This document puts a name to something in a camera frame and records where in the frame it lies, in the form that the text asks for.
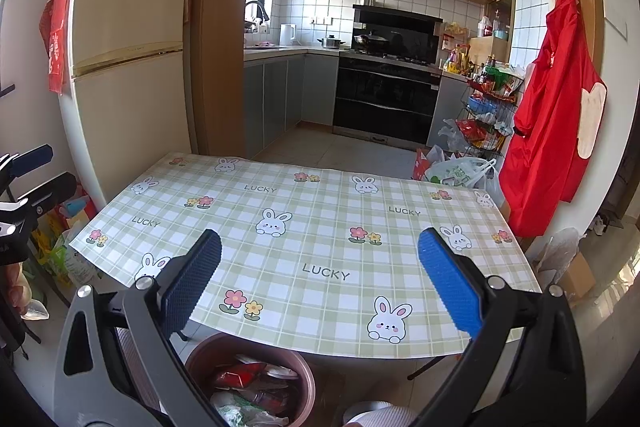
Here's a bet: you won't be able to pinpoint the cardboard box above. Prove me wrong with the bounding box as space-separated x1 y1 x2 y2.
555 251 597 303

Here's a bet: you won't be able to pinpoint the red paper bag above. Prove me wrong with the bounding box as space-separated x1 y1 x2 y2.
414 148 435 182

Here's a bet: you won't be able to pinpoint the white round ribbed stool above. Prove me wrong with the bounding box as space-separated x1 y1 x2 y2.
342 399 421 427

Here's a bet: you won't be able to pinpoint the black wok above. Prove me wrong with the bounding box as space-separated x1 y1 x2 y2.
353 33 390 50

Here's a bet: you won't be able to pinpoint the clear pinkish plastic wrapper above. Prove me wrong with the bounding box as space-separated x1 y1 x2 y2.
235 384 292 414

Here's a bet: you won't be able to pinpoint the pink plastic bin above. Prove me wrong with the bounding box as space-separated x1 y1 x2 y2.
185 332 317 427

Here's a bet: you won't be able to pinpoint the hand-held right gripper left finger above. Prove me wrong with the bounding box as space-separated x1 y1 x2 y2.
52 229 222 427

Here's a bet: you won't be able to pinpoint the red gift bag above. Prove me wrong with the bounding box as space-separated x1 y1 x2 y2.
55 196 98 230

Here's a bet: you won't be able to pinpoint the translucent plastic bag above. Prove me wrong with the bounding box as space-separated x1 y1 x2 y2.
439 118 471 152

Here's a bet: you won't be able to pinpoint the group of condiment bottles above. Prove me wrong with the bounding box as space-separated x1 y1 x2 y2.
442 44 473 75

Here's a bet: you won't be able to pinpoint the white green printed sack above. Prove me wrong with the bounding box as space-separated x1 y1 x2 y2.
35 229 101 290

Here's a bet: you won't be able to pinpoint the red printed hanging cloth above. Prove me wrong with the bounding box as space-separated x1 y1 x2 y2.
39 0 81 95

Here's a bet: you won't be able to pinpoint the red apron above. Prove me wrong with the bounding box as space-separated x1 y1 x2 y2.
497 0 608 238

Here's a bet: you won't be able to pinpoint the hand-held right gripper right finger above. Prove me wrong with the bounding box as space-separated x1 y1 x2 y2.
418 228 587 427

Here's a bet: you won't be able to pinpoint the checked rabbit print tablecloth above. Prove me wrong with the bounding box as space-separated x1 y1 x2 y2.
69 152 543 360

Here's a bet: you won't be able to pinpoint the yellow packet bundle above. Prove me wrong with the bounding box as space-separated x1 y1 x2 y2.
442 23 471 50

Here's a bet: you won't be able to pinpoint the grey kitchen base cabinets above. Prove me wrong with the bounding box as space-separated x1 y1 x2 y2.
243 46 473 160

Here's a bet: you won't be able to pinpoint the black kitchen faucet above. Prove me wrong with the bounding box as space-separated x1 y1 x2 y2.
244 0 271 28

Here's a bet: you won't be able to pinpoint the cream two-door fridge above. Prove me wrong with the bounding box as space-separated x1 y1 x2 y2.
57 0 198 208

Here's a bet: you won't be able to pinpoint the black built-in oven stove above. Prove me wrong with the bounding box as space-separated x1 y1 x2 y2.
332 52 443 142

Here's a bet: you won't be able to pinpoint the black wire storage rack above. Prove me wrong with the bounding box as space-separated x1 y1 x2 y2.
462 64 526 152

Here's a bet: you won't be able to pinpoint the black range hood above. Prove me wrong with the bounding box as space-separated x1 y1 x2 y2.
352 4 444 65

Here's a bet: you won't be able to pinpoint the white green plastic bag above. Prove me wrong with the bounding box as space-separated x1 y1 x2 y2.
424 157 501 195

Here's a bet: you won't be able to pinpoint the person's left hand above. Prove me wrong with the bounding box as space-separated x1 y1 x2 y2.
5 264 32 320

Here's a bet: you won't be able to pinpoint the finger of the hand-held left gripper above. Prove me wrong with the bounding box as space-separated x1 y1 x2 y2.
0 144 54 182
17 172 78 212

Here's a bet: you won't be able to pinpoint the clear plastic bag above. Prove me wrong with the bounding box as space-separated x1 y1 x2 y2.
530 227 583 288

